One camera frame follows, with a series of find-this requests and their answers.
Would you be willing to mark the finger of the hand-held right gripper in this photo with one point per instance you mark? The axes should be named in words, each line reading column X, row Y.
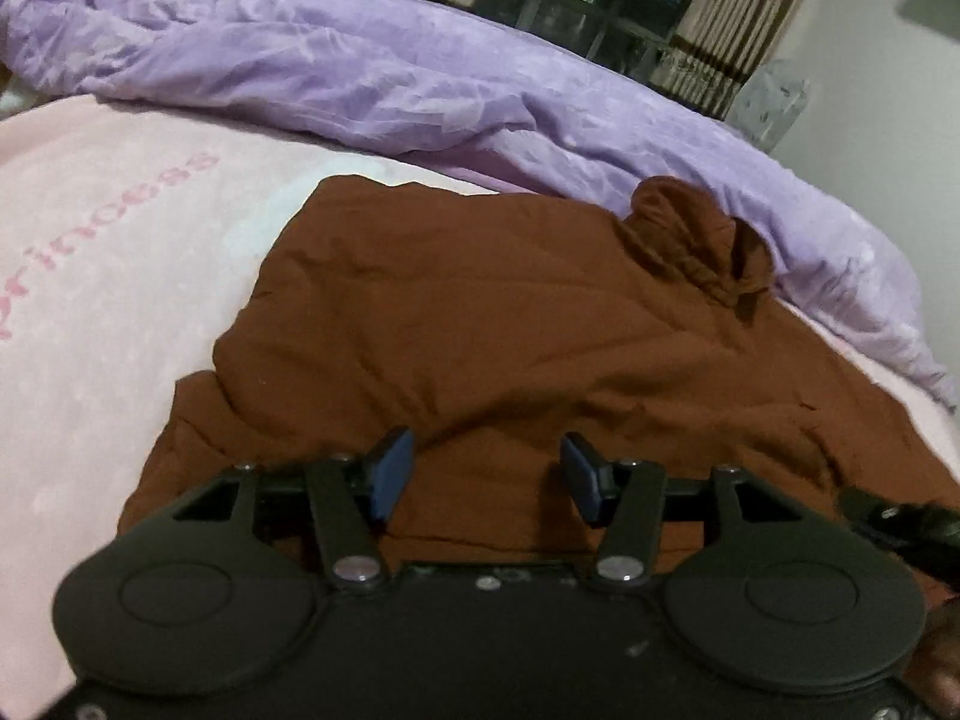
column 900, row 523

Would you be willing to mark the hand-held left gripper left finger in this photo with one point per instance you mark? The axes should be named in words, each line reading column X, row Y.
column 391, row 474

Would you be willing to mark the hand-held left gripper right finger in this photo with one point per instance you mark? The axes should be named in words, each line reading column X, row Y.
column 582, row 477

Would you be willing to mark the brown garment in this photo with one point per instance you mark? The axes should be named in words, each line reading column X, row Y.
column 487, row 315

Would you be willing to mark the person's right hand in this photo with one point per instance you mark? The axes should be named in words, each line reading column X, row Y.
column 942, row 660

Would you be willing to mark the pink printed blanket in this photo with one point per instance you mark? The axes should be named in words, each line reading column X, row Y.
column 90, row 315

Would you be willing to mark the purple duvet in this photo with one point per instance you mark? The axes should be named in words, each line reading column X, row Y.
column 300, row 52

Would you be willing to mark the glass sliding door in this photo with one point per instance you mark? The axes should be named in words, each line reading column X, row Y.
column 585, row 7

